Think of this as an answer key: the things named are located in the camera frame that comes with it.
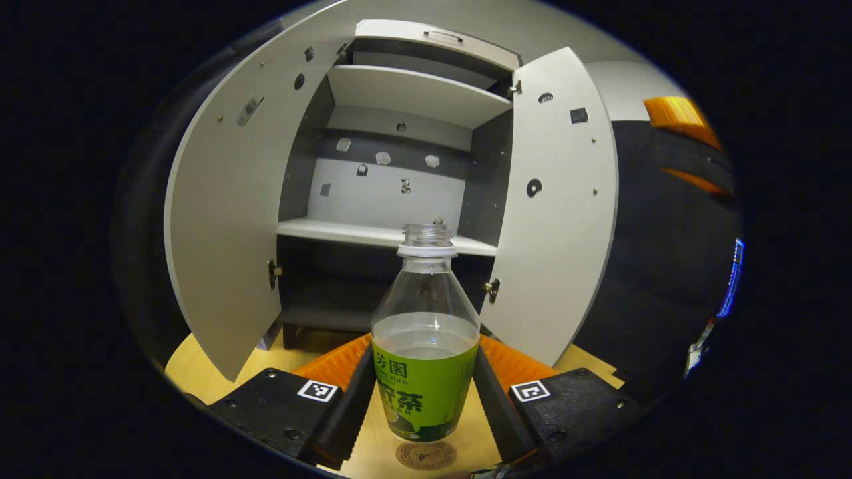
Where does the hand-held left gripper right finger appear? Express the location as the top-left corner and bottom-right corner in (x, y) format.
(471, 335), (644, 467)

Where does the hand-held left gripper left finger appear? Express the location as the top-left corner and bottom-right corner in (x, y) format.
(200, 333), (378, 470)

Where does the clear bottle with green label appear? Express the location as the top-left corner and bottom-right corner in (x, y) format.
(371, 224), (481, 444)

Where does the round brown coaster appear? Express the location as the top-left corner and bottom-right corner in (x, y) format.
(395, 439), (458, 471)

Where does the white cabinet door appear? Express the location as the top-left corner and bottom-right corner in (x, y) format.
(479, 47), (620, 368)
(163, 13), (353, 382)

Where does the white cabinet shelf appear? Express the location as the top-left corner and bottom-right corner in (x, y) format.
(277, 218), (499, 257)
(327, 65), (513, 130)

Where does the black backdrop cloth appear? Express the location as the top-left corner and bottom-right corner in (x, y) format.
(113, 20), (743, 400)

